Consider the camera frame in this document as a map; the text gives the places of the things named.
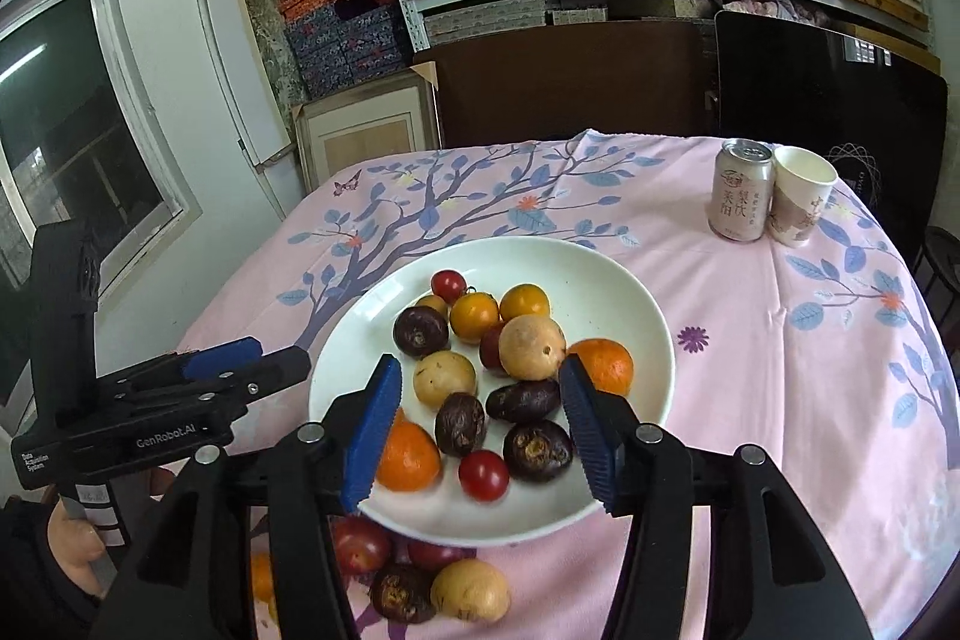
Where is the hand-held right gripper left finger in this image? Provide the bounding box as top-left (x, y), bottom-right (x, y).
top-left (88, 353), bottom-right (404, 640)

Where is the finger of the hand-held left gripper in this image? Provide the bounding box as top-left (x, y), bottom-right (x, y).
top-left (112, 346), bottom-right (312, 417)
top-left (97, 336), bottom-right (263, 397)

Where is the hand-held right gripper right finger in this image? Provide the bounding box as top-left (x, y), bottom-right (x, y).
top-left (557, 353), bottom-right (875, 640)

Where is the large orange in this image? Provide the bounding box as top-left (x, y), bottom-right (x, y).
top-left (566, 338), bottom-right (635, 397)
top-left (250, 551), bottom-right (277, 626)
top-left (375, 419), bottom-right (442, 489)

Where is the purple passion fruit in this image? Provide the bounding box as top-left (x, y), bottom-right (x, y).
top-left (434, 392), bottom-right (486, 458)
top-left (393, 306), bottom-right (451, 359)
top-left (486, 380), bottom-right (563, 425)
top-left (370, 563), bottom-right (437, 624)
top-left (502, 420), bottom-right (575, 483)

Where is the yellow potato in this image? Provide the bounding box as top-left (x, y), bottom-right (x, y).
top-left (413, 351), bottom-right (479, 407)

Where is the yellow passion fruit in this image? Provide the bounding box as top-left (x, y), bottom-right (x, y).
top-left (499, 314), bottom-right (567, 381)
top-left (430, 557), bottom-right (511, 624)

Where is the white round plate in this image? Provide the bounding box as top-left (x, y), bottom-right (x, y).
top-left (309, 236), bottom-right (674, 547)

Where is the person's left forearm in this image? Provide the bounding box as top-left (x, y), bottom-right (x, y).
top-left (0, 494), bottom-right (98, 640)

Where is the person's left hand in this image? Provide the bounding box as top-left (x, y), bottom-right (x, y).
top-left (45, 501), bottom-right (113, 600)

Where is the pink floral tablecloth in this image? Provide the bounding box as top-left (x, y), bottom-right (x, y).
top-left (172, 128), bottom-right (960, 640)

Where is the white framed window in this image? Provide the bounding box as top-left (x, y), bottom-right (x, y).
top-left (0, 0), bottom-right (203, 401)

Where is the pink drink can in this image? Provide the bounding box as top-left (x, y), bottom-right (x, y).
top-left (709, 138), bottom-right (776, 241)

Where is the white leaning board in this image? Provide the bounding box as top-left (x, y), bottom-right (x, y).
top-left (196, 0), bottom-right (301, 214)

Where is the printed paper cup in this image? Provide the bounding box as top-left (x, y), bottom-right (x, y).
top-left (766, 146), bottom-right (839, 248)

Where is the grey marbled panel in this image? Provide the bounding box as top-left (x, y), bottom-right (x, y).
top-left (238, 0), bottom-right (305, 105)

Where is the stack of blue floral boxes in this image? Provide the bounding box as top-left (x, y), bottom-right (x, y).
top-left (281, 0), bottom-right (413, 97)

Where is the brown wooden board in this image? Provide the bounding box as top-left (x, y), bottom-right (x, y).
top-left (411, 19), bottom-right (717, 150)

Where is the dark round stool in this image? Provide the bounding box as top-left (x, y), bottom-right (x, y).
top-left (911, 224), bottom-right (960, 311)

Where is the row of grey patterned boxes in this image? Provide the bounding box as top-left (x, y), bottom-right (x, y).
top-left (421, 0), bottom-right (608, 40)

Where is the black glossy screen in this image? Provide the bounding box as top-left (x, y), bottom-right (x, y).
top-left (712, 8), bottom-right (947, 266)

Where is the pale wooden picture frame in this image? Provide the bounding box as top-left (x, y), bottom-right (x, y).
top-left (292, 70), bottom-right (443, 195)

